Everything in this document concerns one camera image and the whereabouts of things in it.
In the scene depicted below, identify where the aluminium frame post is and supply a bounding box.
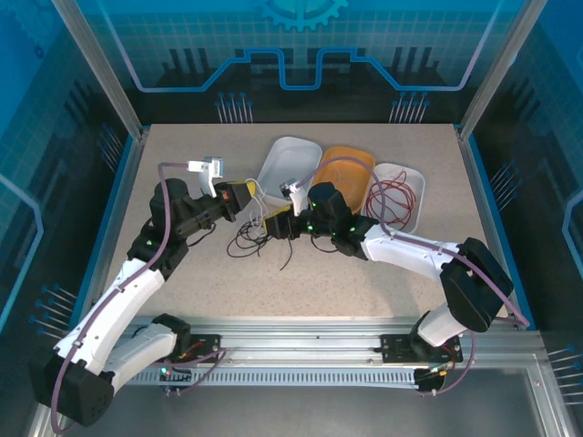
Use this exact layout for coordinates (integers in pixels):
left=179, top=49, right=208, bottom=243
left=457, top=0, right=550, bottom=140
left=49, top=0, right=149, bottom=140

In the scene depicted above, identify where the slotted cable tray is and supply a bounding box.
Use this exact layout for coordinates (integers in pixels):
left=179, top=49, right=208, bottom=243
left=108, top=363, right=420, bottom=389

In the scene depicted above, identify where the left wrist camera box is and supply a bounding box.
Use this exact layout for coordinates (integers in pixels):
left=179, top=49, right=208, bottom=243
left=186, top=156, right=225, bottom=198

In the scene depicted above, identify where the white cable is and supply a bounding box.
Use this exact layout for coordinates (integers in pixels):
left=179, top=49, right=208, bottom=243
left=245, top=178, right=277, bottom=236
left=325, top=158, right=363, bottom=195

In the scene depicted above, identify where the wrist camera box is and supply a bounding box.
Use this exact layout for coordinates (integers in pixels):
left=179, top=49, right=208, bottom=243
left=186, top=156, right=225, bottom=198
left=278, top=178, right=312, bottom=218

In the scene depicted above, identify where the large white plastic bin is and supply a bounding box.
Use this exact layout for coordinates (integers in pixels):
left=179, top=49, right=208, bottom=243
left=256, top=135, right=324, bottom=215

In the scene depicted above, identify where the small white plastic bin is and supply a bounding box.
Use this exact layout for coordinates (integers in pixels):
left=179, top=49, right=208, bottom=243
left=362, top=162, right=427, bottom=234

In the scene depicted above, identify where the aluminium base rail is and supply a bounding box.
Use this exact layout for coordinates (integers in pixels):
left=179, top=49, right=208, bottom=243
left=108, top=316, right=543, bottom=363

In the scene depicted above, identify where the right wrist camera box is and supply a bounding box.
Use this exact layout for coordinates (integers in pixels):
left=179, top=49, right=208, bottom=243
left=278, top=178, right=312, bottom=218

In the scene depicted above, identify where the orange plastic bin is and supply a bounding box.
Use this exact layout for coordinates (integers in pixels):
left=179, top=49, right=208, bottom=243
left=309, top=144, right=377, bottom=215

